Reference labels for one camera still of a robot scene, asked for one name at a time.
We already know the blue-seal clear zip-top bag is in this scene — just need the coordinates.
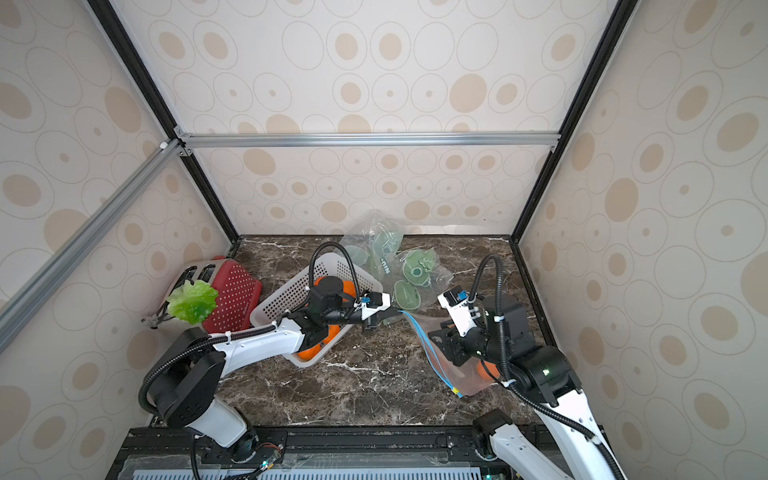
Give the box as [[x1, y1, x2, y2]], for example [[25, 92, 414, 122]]
[[398, 308, 505, 399]]

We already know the green-seal clear zip-top bag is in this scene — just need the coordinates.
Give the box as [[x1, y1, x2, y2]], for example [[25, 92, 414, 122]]
[[392, 248, 454, 312]]

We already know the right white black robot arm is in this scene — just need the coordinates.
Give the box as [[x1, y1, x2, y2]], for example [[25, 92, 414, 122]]
[[427, 254, 625, 479]]

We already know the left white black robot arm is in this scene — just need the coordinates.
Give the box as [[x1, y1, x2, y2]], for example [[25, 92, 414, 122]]
[[138, 242, 399, 451]]

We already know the white perforated plastic basket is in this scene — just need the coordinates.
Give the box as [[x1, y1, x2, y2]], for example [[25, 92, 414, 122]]
[[250, 251, 385, 368]]

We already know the green toy lettuce leaf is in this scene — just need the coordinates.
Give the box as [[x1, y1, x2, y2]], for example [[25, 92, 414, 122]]
[[167, 280, 219, 325]]

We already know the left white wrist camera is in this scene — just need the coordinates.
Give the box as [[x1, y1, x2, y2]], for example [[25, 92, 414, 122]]
[[349, 291, 391, 324]]

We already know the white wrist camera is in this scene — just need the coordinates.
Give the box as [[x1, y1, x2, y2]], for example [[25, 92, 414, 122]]
[[437, 286, 480, 337], [349, 291, 391, 324]]

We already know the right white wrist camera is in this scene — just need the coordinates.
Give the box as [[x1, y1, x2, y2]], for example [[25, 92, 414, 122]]
[[437, 286, 480, 337]]

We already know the silver aluminium back rail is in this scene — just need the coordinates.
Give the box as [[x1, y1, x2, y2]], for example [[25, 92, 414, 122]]
[[173, 130, 560, 152]]

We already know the silver aluminium rail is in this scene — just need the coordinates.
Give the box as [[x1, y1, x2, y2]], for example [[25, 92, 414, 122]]
[[173, 130, 560, 152], [1, 139, 181, 349]]

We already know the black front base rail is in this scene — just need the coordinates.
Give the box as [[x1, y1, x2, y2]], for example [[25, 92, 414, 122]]
[[107, 425, 522, 479]]

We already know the black left corner post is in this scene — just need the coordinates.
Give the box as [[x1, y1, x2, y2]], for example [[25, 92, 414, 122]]
[[86, 0, 241, 245]]

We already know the black corner post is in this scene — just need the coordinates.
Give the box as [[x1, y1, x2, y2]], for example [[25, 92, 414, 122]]
[[509, 0, 639, 247], [86, 0, 241, 245]]

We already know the silver aluminium left rail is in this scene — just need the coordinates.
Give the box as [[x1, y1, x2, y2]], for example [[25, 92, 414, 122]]
[[1, 139, 181, 349]]

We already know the black right corner post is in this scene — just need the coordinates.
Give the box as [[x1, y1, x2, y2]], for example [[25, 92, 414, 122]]
[[509, 0, 639, 247]]

